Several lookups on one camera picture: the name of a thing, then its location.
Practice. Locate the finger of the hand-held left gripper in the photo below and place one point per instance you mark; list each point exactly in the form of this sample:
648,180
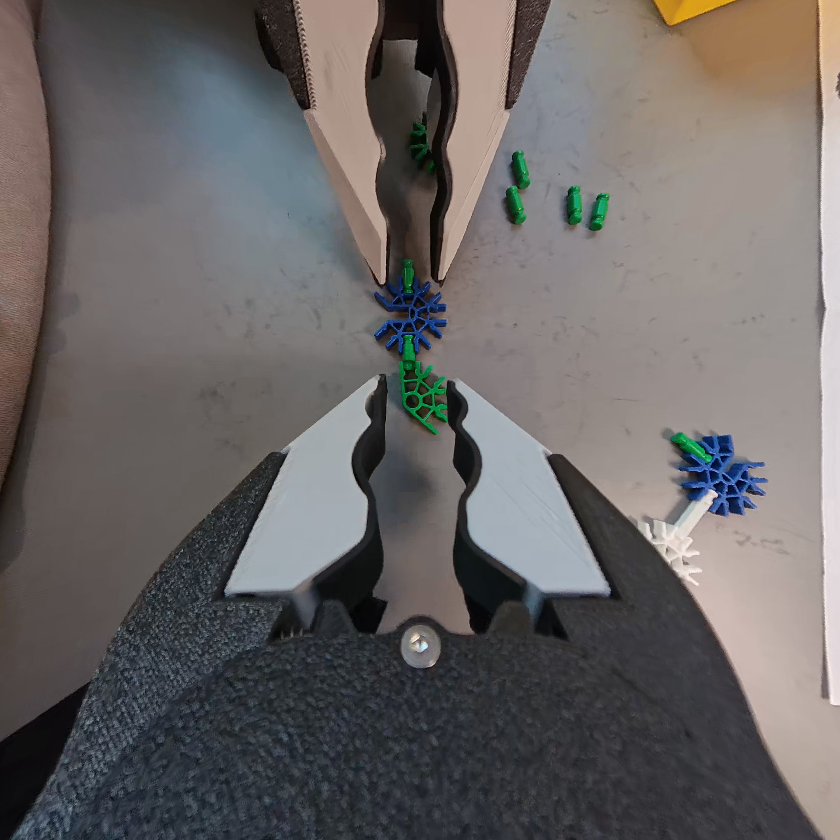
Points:
482,98
334,98

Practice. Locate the green fan connector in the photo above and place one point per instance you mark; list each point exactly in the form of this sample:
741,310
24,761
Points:
420,141
415,409

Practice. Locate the green short rod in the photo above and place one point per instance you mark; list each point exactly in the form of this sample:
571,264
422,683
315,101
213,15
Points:
689,445
407,348
574,205
407,272
516,205
520,169
598,211

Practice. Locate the yellow plastic bin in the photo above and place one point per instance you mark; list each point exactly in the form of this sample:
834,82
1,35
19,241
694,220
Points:
689,10

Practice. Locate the white instruction sheet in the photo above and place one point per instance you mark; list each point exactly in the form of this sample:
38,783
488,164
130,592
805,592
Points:
830,394

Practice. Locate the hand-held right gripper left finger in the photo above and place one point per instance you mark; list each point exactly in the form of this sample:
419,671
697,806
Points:
308,525

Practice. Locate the person's beige jacket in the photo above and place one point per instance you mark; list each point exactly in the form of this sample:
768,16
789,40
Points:
19,197

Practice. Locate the grey desk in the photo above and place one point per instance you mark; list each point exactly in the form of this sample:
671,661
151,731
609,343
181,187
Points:
623,328

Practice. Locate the blue snowflake connector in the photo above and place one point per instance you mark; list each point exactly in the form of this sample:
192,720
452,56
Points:
410,308
722,476

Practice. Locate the multicoloured construction toy model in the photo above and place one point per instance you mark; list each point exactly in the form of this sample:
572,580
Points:
673,541

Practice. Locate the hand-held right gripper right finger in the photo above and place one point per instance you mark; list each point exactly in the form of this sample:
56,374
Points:
531,525

